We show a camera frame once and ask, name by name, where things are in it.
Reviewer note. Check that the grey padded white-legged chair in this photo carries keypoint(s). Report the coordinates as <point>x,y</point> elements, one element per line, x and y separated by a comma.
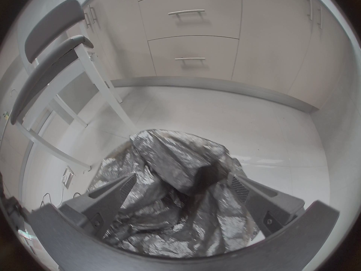
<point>48,23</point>

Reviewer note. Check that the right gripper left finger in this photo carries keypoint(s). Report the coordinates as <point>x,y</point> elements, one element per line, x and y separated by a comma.
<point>107,205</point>

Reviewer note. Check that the black plastic bag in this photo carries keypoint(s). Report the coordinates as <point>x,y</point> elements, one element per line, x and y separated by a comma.
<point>158,230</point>

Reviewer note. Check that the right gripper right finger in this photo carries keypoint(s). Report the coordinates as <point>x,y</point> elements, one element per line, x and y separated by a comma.
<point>265,207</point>

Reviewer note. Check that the black plastic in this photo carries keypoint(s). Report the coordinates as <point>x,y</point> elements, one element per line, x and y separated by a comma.
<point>169,157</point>

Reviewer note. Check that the beige cabinet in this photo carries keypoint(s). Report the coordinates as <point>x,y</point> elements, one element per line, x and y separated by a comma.
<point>268,38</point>

